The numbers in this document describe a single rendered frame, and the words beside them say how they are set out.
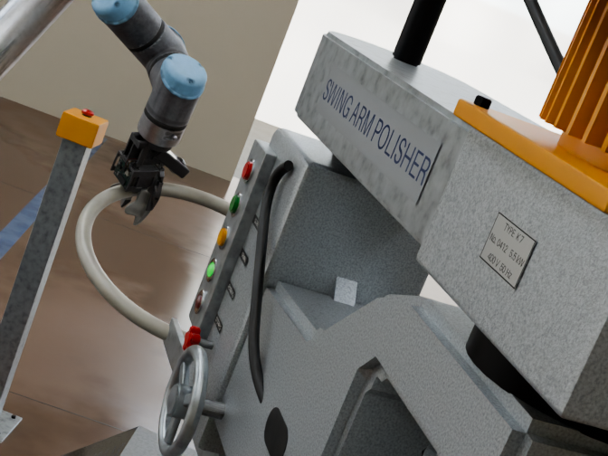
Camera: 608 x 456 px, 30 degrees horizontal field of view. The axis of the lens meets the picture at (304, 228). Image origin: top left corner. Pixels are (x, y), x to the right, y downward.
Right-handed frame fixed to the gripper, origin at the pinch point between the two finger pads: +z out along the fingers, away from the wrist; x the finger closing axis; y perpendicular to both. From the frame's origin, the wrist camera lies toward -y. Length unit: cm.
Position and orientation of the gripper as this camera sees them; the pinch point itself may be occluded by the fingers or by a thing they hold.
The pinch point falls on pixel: (133, 211)
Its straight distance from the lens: 242.2
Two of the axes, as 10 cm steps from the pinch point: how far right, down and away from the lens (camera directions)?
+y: -7.4, 0.6, -6.7
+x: 5.3, 6.6, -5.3
